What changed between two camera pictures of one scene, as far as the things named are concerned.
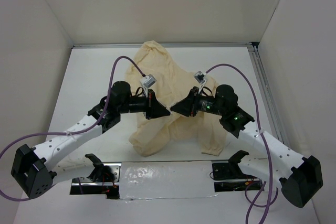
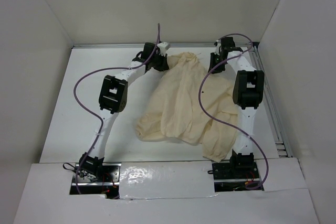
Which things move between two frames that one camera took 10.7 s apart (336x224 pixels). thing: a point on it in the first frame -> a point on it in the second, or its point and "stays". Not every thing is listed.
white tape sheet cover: [166, 180] stays
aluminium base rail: [104, 180] stays
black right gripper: [189, 104] -> [212, 64]
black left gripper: [155, 109] -> [164, 65]
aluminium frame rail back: [167, 45] stays
